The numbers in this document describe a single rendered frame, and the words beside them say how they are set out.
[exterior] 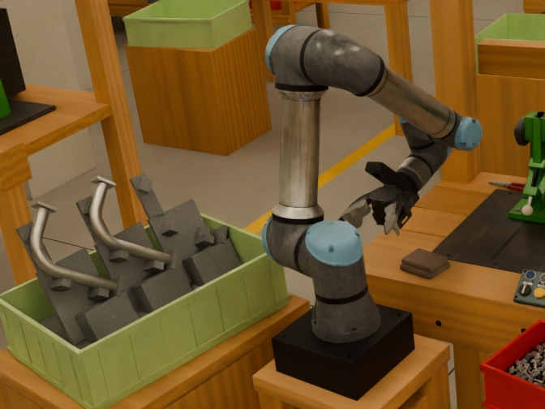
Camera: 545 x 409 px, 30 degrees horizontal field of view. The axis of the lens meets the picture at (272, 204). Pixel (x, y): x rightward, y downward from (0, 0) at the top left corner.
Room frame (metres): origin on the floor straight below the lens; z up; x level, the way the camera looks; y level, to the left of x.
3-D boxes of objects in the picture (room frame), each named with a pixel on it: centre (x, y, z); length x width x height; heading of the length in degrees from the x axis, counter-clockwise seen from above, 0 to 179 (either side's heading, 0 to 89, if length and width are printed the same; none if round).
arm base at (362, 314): (1.92, -0.12, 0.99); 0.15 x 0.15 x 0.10
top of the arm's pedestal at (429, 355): (1.92, -0.12, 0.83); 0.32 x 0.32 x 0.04; 46
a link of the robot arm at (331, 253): (1.93, -0.11, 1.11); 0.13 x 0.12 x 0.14; 34
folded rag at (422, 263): (2.19, -0.35, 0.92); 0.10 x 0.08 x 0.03; 39
